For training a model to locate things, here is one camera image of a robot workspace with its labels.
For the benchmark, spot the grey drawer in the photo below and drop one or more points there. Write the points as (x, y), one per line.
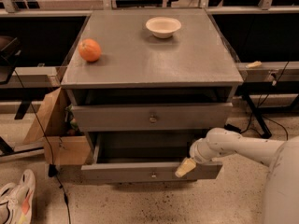
(151, 110)
(121, 157)

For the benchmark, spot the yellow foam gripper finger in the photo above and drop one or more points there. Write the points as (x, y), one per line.
(185, 167)

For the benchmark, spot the brown cardboard box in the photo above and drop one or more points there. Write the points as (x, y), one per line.
(50, 129)

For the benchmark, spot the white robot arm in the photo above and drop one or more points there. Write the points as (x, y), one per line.
(281, 191)

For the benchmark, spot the small yellow foam piece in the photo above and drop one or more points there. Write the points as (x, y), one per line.
(254, 64)

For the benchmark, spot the grey wooden drawer cabinet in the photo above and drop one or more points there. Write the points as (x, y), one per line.
(194, 57)

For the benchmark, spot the orange fruit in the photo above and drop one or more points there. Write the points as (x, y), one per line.
(89, 50)

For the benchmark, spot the black chair left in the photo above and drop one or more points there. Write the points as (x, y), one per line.
(10, 50)

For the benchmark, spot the black power adapter with cable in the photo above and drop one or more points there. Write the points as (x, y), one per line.
(260, 83)

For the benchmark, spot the white and orange sneaker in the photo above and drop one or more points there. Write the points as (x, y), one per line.
(16, 200)

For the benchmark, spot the grey top drawer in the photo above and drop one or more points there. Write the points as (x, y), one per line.
(151, 110)

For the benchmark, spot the white paper bowl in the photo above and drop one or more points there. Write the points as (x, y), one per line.
(163, 27)

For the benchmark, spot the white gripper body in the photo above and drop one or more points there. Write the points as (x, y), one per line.
(196, 152)

